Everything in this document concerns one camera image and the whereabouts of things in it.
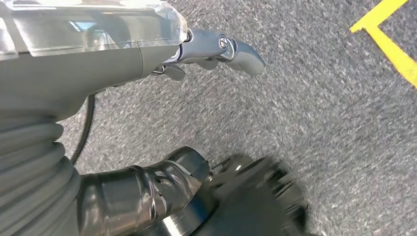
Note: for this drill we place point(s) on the yellow floor tape marking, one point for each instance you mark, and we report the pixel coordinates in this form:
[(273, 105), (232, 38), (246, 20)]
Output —
[(391, 53)]

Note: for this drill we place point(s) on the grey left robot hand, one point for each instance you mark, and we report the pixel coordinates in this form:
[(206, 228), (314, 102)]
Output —
[(81, 71)]

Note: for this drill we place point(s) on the black robot foot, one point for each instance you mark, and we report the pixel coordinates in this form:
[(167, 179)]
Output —
[(254, 202)]

